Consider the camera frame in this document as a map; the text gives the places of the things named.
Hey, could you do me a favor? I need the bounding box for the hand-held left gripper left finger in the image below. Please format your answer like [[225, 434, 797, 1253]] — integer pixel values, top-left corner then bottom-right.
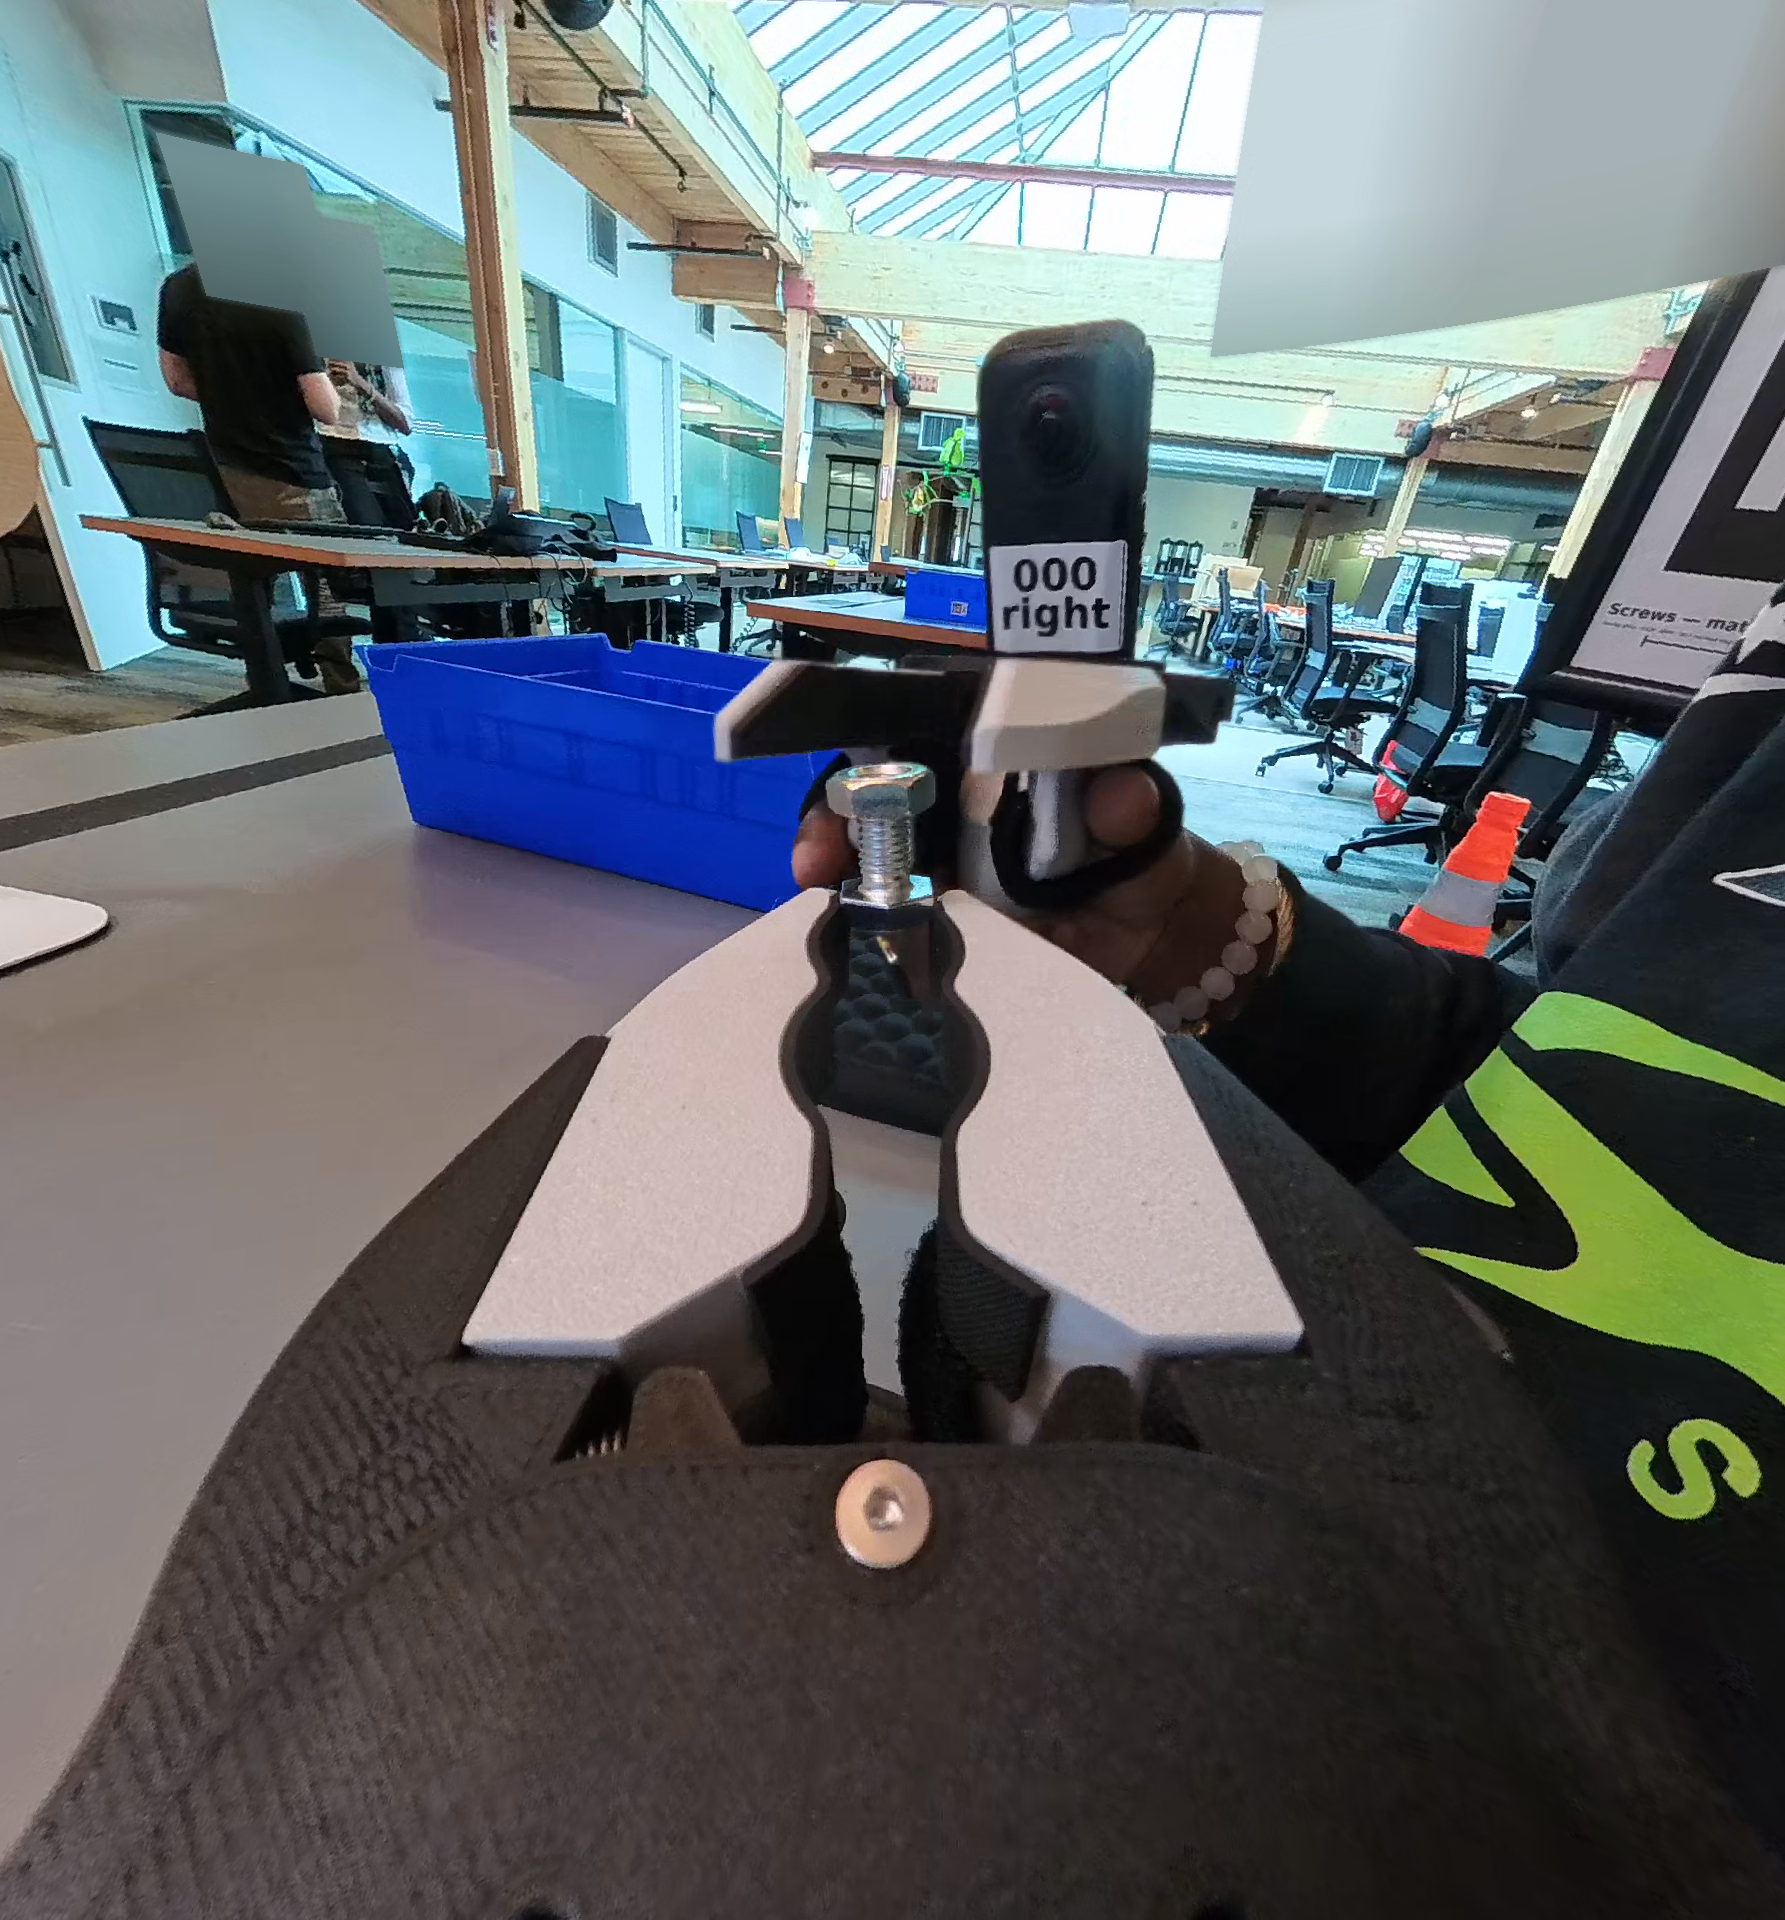
[[460, 887, 856, 1374]]

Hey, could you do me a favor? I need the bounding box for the white bead bracelet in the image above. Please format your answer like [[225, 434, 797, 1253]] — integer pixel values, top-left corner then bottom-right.
[[1139, 840, 1290, 1040]]

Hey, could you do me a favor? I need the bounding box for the medium steel bolt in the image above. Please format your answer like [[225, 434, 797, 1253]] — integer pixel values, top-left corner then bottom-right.
[[826, 762, 937, 913]]

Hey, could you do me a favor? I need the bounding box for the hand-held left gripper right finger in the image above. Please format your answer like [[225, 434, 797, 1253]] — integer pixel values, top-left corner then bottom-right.
[[935, 889, 1309, 1410]]

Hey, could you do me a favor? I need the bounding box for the row of black office chairs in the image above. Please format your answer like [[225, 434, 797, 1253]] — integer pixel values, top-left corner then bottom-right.
[[1139, 548, 1630, 879]]

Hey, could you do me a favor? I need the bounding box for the black hoodie with green print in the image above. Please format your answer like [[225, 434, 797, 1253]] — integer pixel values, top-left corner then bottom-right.
[[1373, 510, 1785, 1920]]

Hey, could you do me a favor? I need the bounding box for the gold bracelet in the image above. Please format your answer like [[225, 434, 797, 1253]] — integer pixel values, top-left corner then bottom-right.
[[1193, 871, 1303, 1037]]

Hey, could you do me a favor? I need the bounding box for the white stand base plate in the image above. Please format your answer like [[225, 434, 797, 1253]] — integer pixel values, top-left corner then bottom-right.
[[0, 871, 110, 1001]]

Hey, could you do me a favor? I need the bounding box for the black framed marker sign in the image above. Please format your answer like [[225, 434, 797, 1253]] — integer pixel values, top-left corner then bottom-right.
[[1546, 254, 1785, 707]]

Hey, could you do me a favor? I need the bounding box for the black mesh office chair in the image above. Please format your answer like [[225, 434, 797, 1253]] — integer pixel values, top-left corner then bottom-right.
[[82, 422, 340, 707]]

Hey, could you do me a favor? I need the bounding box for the orange traffic cone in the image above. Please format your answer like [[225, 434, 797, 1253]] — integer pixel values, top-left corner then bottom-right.
[[1399, 789, 1533, 956]]

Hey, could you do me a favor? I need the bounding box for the black honeycomb cushion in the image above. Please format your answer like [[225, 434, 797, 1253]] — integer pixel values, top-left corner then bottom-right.
[[801, 922, 985, 1136]]

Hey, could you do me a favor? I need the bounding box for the person's right forearm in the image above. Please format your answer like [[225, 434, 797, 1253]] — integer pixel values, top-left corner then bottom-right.
[[1206, 887, 1540, 1189]]

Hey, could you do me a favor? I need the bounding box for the blue plastic bin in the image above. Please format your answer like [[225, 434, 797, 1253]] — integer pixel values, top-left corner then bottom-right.
[[360, 634, 840, 913]]

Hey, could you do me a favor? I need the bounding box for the person's right hand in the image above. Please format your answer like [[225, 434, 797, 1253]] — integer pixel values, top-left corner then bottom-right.
[[792, 762, 1262, 1005]]

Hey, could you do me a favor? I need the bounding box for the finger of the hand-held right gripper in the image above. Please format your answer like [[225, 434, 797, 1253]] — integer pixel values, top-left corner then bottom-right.
[[969, 659, 1171, 778], [711, 659, 993, 768]]

